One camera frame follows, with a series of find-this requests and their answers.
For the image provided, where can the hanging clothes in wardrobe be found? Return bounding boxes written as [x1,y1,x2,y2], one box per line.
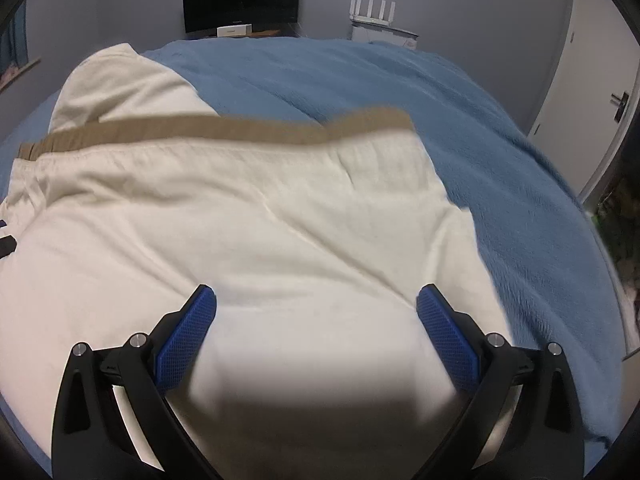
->
[582,178,639,333]

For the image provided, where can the white cabinet under router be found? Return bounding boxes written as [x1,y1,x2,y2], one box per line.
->
[350,22,419,50]

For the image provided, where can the teal curtain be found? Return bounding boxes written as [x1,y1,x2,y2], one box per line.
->
[0,1,28,73]

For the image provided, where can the wooden wall shelf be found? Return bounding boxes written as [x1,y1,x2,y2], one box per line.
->
[0,58,41,91]

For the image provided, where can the blue fleece bed blanket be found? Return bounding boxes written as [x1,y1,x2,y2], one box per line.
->
[1,38,625,468]

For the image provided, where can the white wardrobe door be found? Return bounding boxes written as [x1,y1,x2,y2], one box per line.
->
[528,0,639,202]

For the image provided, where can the cream hooded puffer jacket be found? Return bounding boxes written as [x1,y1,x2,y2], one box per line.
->
[1,44,510,479]

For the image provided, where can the white box under monitor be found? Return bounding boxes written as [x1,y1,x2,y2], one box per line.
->
[216,24,253,38]

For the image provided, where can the white wifi router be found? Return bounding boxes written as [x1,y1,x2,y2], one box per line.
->
[348,0,396,27]

